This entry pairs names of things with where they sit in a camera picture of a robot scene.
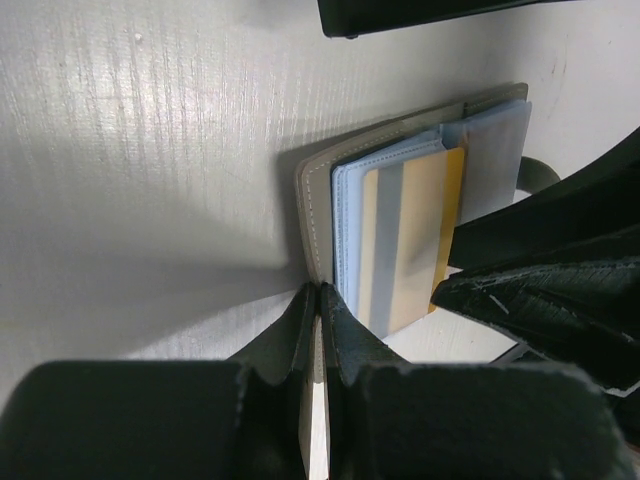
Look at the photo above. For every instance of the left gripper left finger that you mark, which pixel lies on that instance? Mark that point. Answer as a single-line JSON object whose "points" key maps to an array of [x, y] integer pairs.
{"points": [[238, 418]]}

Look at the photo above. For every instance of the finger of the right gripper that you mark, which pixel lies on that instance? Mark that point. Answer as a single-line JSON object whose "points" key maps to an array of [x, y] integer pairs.
{"points": [[582, 313], [599, 199]]}

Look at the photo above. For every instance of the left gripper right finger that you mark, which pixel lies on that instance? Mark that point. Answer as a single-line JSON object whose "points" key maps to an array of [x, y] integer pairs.
{"points": [[392, 419]]}

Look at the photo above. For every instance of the black plastic card tray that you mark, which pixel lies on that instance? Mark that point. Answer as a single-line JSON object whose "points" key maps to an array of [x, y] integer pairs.
{"points": [[352, 18]]}

